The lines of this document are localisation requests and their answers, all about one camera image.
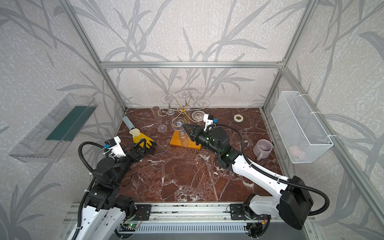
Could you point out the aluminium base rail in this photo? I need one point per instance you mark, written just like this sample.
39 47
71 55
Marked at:
189 212

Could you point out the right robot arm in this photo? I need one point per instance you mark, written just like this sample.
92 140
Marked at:
291 200

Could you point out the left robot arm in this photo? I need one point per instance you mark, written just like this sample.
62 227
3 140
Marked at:
102 209

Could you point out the pink item in basket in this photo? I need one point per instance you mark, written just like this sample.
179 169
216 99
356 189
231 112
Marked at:
297 152

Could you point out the lilac mug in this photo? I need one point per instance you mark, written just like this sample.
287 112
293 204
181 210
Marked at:
262 149

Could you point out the white wire basket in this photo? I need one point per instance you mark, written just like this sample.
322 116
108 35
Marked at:
298 125

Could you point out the clear wine glass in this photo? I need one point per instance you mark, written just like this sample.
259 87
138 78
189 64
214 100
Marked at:
203 103
187 96
168 99
198 115
156 111
180 138

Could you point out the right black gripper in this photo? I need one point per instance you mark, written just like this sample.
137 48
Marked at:
196 134

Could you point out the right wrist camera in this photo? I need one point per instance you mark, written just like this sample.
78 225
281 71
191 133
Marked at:
209 120

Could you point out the clear plastic wall shelf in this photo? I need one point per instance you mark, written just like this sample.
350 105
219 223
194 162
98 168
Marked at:
48 141

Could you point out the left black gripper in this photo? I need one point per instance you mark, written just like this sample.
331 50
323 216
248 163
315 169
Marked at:
139 154

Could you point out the white tape roll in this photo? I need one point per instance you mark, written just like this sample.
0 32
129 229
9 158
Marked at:
238 118

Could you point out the yellow black work glove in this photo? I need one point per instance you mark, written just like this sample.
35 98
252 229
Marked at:
137 135

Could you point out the gold wire glass rack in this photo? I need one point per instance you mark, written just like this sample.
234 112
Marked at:
181 114

